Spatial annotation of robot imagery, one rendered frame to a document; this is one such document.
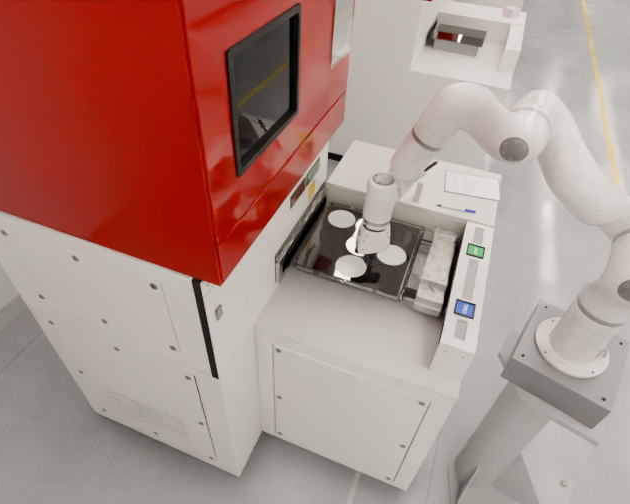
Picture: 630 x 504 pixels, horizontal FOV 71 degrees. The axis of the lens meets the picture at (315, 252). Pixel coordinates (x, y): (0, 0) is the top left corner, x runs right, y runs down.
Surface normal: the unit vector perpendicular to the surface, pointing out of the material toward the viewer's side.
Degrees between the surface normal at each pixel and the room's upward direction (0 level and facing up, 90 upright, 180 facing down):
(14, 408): 0
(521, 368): 90
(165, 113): 90
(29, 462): 0
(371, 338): 0
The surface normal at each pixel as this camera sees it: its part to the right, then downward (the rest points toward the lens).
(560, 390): -0.60, 0.54
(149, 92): -0.36, 0.64
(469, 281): 0.04, -0.72
